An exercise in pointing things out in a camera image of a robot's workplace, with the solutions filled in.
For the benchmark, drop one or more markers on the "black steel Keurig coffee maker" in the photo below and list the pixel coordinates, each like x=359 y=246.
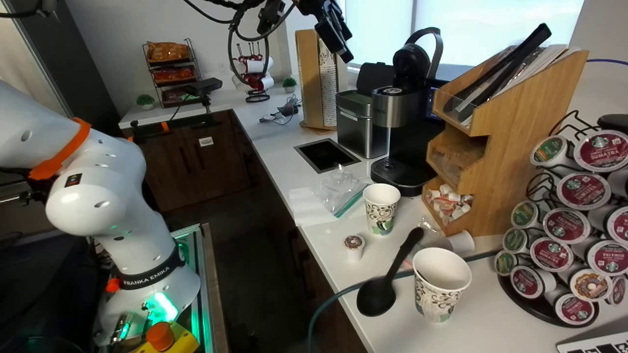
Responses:
x=408 y=138

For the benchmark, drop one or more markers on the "wooden cup dispenser stand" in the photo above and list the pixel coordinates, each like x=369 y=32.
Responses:
x=310 y=79

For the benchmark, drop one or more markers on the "black plastic spoon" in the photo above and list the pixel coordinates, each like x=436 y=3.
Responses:
x=377 y=295

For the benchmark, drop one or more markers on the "red lid coffee pod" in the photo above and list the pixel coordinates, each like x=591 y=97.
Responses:
x=565 y=226
x=618 y=226
x=602 y=150
x=606 y=258
x=524 y=281
x=581 y=191
x=551 y=254
x=618 y=291
x=575 y=309

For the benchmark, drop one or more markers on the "white creamer cup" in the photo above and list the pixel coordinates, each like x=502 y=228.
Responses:
x=451 y=201
x=461 y=210
x=437 y=197

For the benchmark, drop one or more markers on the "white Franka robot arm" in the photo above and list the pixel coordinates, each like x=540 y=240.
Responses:
x=98 y=197

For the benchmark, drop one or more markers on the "stainless steel lidded bin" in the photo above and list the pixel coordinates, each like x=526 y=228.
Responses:
x=355 y=124

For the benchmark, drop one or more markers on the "black desktop device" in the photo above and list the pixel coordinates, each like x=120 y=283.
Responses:
x=206 y=87

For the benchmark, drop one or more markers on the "patterned paper cup stack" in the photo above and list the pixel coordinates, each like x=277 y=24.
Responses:
x=328 y=85

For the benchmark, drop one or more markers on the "brown lid coffee pod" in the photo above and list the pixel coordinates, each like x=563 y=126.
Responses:
x=353 y=244

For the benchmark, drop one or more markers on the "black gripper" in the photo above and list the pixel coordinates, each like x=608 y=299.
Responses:
x=324 y=12

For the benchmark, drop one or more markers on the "dark wood base cabinet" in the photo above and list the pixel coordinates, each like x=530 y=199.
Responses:
x=196 y=163

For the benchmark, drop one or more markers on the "clear plastic bag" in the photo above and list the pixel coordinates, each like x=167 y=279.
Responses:
x=343 y=193

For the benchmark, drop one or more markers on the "red white mug stand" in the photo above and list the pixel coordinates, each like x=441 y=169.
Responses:
x=257 y=71

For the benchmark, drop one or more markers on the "small green object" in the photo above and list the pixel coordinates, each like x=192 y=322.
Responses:
x=145 y=101
x=288 y=83

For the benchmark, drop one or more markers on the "yellow orange emergency stop button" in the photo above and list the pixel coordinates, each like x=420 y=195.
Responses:
x=163 y=336

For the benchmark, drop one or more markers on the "metal robot stand frame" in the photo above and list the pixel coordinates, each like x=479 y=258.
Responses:
x=212 y=295

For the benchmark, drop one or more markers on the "orange lid coffee pod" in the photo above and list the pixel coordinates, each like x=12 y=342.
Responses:
x=589 y=285

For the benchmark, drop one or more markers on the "wooden condiment organizer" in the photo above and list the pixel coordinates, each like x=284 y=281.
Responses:
x=516 y=144

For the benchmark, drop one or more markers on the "green lid coffee pod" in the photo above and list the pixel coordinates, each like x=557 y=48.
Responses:
x=549 y=152
x=514 y=240
x=524 y=214
x=504 y=263

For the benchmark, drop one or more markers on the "dark grey tall panel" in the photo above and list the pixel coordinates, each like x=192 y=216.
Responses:
x=65 y=52

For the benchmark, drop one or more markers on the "white keyboard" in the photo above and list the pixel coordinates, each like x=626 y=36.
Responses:
x=594 y=344

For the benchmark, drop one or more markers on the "black tongs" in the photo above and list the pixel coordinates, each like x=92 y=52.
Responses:
x=496 y=71

